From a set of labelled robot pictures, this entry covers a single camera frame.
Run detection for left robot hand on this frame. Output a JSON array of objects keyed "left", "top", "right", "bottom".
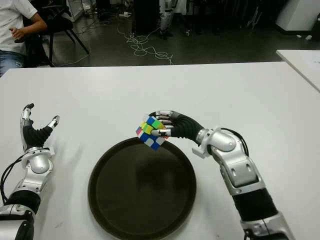
[{"left": 19, "top": 103, "right": 61, "bottom": 152}]

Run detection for person in white shirt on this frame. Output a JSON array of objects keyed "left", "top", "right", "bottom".
[{"left": 0, "top": 0, "right": 48, "bottom": 76}]

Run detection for black wheeled stand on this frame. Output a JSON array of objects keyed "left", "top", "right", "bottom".
[{"left": 174, "top": 0, "right": 203, "bottom": 37}]

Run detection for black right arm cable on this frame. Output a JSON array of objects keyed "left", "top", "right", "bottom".
[{"left": 221, "top": 127, "right": 250, "bottom": 157}]

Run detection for black chair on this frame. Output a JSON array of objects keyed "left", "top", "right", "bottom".
[{"left": 23, "top": 0, "right": 91, "bottom": 68}]

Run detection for silver folded stand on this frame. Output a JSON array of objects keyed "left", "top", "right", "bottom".
[{"left": 246, "top": 6, "right": 262, "bottom": 28}]

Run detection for white cabinet with dark base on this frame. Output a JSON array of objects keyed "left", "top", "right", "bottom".
[{"left": 274, "top": 0, "right": 320, "bottom": 32}]

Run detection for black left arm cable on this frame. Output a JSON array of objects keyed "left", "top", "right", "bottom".
[{"left": 0, "top": 157, "right": 27, "bottom": 205}]

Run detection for grey humanoid robot legs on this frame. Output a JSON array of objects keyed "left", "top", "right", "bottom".
[{"left": 158, "top": 0, "right": 176, "bottom": 40}]

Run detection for white tangled floor cable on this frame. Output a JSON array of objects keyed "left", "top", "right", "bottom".
[{"left": 116, "top": 24, "right": 175, "bottom": 66}]

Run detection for white paper sheet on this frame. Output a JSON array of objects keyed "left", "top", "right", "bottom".
[{"left": 303, "top": 58, "right": 320, "bottom": 71}]

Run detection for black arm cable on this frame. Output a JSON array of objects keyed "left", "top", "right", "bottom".
[
  {"left": 0, "top": 157, "right": 27, "bottom": 205},
  {"left": 221, "top": 127, "right": 250, "bottom": 157}
]

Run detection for multicoloured Rubik's cube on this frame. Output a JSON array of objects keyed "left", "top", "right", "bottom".
[{"left": 135, "top": 114, "right": 166, "bottom": 152}]

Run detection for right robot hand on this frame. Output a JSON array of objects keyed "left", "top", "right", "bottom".
[{"left": 149, "top": 109, "right": 206, "bottom": 148}]

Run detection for white glass-front cabinet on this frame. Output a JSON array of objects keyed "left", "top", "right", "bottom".
[{"left": 66, "top": 0, "right": 85, "bottom": 23}]

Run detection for dark brown round tray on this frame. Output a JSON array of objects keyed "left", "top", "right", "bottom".
[{"left": 87, "top": 136, "right": 197, "bottom": 240}]

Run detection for white neighbouring table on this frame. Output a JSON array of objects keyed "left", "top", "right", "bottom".
[{"left": 275, "top": 49, "right": 320, "bottom": 93}]

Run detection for black cabinet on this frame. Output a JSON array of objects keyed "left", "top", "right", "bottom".
[{"left": 133, "top": 0, "right": 161, "bottom": 35}]

